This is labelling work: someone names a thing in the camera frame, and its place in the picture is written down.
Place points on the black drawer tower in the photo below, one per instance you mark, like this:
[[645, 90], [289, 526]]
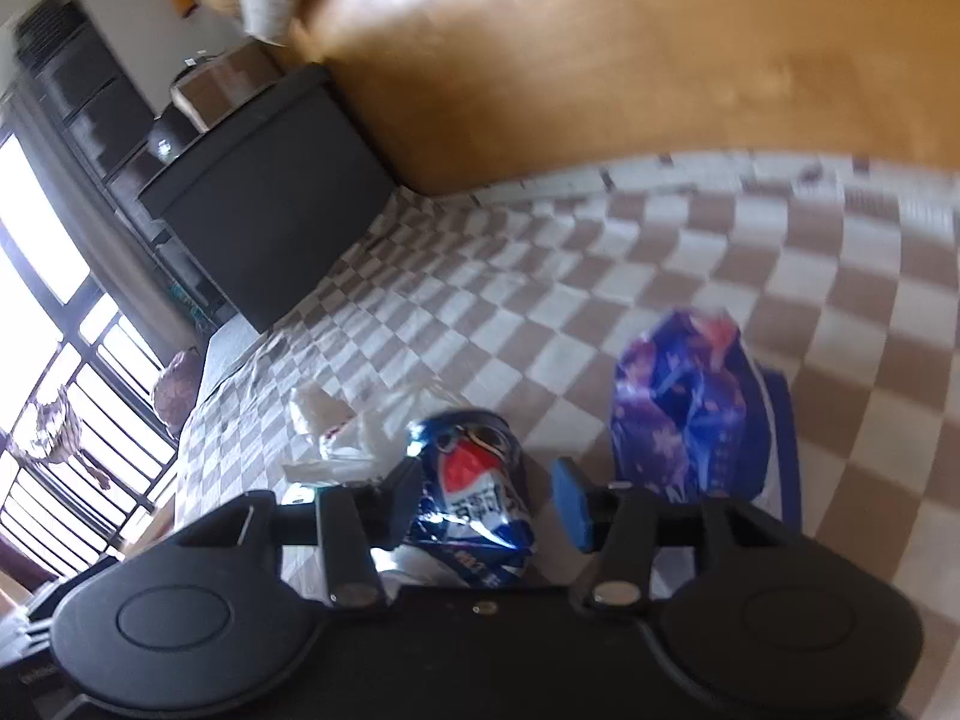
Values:
[[82, 90]]

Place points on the grey bench cushion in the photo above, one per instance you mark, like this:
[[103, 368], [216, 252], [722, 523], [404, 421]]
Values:
[[221, 360]]

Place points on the brown checkered blanket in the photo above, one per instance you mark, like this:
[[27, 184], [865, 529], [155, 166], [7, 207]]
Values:
[[600, 277]]

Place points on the white plastic bag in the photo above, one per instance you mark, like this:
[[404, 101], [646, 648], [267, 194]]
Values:
[[337, 427]]

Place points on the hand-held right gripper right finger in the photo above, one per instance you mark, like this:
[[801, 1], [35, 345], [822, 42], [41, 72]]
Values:
[[574, 502]]

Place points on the black window railing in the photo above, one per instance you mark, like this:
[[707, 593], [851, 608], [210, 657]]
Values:
[[90, 405]]

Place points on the hanging net basket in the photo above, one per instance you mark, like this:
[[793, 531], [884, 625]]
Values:
[[52, 435]]

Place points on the cardboard box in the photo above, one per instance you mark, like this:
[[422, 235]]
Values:
[[221, 86]]

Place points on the grey fabric storage box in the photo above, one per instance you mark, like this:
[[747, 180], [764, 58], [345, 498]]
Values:
[[277, 195]]

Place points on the wooden headboard panel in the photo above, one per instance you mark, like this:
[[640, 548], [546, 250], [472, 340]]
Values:
[[637, 52]]

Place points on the grey-brown curtain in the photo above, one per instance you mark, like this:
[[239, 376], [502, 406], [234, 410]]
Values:
[[105, 217]]

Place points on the blue snack wrapper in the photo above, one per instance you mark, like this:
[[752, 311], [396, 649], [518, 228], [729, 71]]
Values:
[[675, 412]]

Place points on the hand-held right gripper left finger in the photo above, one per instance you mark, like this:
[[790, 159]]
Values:
[[405, 491]]

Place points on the crushed blue soda can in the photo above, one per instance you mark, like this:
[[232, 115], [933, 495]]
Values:
[[472, 480]]

